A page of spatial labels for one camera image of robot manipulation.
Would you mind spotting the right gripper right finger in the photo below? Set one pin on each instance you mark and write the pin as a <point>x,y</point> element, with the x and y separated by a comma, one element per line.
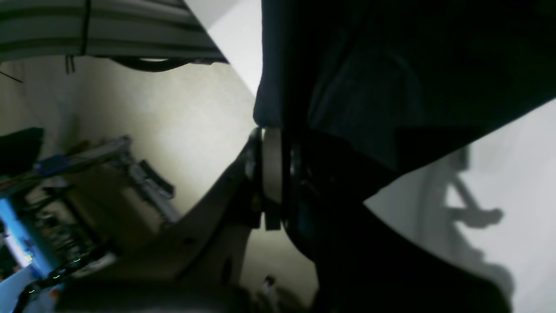
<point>362,264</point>

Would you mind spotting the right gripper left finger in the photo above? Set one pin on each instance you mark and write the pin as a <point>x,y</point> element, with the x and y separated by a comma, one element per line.
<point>195,265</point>

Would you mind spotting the black t-shirt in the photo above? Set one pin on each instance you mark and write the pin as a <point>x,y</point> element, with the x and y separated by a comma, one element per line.
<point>374,89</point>

